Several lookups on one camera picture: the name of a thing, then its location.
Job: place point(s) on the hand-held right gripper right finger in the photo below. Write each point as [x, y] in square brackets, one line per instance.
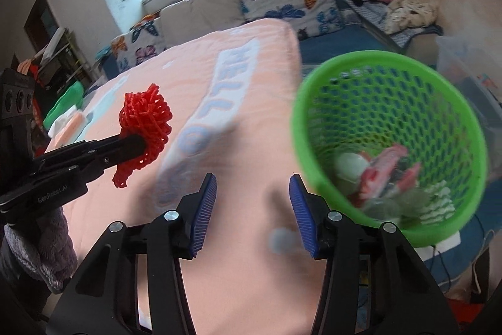
[304, 213]

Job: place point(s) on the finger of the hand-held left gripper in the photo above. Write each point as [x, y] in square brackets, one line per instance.
[102, 154]

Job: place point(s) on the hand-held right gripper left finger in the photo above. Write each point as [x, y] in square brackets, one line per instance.
[204, 213]

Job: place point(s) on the red foam fruit net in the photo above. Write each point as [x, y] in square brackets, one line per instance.
[145, 115]

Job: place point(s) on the green plastic mesh basket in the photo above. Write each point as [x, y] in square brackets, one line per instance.
[313, 123]

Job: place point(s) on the pink snack wrapper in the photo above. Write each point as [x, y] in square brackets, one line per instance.
[386, 170]

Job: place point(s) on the person's left forearm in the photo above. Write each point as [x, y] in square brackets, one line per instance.
[19, 299]

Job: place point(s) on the person's left hand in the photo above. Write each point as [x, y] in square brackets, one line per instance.
[51, 252]

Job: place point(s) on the orange white pack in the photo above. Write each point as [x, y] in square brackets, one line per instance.
[70, 129]

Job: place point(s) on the green cloth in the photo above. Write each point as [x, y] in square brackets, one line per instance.
[64, 101]

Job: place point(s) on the teal cloth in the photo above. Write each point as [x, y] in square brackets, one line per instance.
[104, 52]

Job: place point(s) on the peach printed blanket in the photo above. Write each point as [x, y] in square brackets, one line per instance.
[243, 115]

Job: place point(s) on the metal drying rack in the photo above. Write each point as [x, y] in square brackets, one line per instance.
[62, 52]

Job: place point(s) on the beige pillow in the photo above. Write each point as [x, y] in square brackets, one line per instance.
[204, 13]

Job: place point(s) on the clear plastic storage box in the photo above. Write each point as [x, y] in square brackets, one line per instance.
[466, 64]

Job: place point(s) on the spotted cream cloth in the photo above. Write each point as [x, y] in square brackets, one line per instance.
[411, 13]

